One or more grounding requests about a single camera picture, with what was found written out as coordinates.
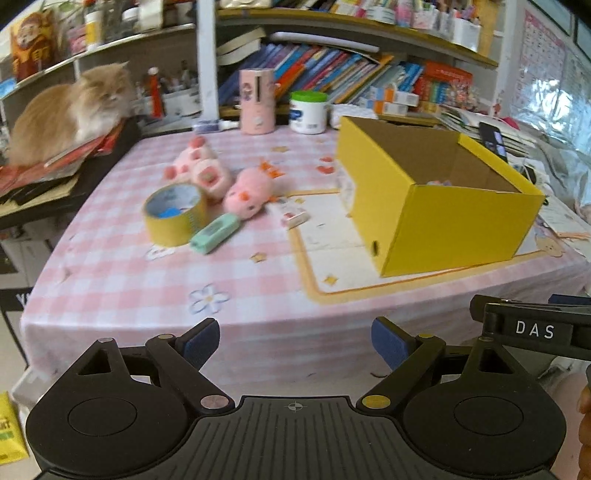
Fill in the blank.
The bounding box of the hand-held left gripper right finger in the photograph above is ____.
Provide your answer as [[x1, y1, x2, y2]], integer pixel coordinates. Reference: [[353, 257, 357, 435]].
[[358, 316, 527, 414]]

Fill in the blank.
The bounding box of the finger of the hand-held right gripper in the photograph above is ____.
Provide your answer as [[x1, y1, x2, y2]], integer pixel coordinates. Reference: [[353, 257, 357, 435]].
[[470, 294, 508, 341]]

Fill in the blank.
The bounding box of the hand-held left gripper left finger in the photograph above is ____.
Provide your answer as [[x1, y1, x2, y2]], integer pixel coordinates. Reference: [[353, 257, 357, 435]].
[[74, 318, 236, 414]]

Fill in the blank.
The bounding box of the yellow cardboard box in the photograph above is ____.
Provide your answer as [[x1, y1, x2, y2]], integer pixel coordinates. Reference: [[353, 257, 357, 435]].
[[335, 115, 546, 278]]

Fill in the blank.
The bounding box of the pink paw plush toy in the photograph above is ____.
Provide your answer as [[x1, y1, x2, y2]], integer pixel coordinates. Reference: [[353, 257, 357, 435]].
[[164, 137, 232, 200]]

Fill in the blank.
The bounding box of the person's right hand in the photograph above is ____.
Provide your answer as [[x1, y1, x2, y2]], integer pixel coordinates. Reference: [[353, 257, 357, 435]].
[[576, 364, 591, 463]]

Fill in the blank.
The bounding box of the pink checked tablecloth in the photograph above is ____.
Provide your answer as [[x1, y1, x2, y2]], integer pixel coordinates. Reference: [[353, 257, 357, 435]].
[[21, 115, 591, 384]]

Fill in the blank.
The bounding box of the yellow tape roll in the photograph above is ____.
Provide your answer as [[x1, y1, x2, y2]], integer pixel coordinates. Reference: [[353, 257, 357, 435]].
[[142, 183, 209, 246]]

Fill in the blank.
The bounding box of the small white card box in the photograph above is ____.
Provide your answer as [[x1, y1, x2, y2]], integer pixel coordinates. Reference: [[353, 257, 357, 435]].
[[277, 200, 309, 230]]

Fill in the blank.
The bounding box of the pink pig plush toy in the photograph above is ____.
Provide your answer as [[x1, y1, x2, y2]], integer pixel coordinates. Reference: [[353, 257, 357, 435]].
[[224, 161, 287, 223]]

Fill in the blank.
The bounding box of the black smartphone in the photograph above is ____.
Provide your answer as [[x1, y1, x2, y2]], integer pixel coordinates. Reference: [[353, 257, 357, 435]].
[[479, 121, 509, 163]]

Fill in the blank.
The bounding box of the stack of papers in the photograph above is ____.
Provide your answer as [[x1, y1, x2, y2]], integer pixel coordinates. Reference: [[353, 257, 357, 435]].
[[438, 104, 541, 158]]

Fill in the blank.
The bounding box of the yellow packet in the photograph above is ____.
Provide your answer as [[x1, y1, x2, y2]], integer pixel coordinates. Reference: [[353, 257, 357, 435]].
[[0, 391, 29, 464]]

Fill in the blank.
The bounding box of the stack of red books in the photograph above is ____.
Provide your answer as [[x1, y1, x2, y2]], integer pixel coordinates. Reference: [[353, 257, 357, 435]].
[[0, 122, 125, 195]]

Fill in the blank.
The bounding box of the pink cylinder humidifier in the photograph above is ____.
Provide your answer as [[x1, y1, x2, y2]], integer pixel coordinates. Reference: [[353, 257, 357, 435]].
[[239, 68, 276, 136]]

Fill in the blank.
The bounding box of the white jar green lid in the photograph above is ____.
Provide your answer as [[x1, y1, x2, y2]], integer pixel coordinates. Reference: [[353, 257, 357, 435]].
[[288, 91, 329, 136]]

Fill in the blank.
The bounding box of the orange and white cat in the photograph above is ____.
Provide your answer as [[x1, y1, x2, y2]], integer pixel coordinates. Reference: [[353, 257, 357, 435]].
[[9, 62, 137, 167]]

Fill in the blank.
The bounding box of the row of colourful books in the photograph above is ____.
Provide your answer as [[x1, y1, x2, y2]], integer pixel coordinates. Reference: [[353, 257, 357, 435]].
[[217, 44, 474, 114]]

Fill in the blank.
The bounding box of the white bookshelf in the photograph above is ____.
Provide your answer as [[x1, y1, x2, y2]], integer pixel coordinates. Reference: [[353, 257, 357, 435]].
[[0, 0, 504, 125]]

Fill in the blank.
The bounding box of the thick grey book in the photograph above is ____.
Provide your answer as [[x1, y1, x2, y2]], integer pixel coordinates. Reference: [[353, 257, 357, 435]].
[[217, 28, 269, 65]]

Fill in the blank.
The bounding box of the row of shelf stationery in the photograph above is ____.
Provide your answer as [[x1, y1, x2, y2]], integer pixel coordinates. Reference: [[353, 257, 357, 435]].
[[272, 0, 483, 51]]

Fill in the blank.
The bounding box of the white bottle yellow label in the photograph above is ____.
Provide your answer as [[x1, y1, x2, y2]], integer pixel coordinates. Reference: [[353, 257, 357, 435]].
[[84, 9, 103, 49]]

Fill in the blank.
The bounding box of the red printed bag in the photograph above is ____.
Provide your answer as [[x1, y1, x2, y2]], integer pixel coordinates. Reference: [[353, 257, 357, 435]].
[[10, 11, 58, 81]]

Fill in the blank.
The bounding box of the wall poster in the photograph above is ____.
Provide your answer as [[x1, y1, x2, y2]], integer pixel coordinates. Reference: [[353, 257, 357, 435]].
[[522, 9, 570, 117]]

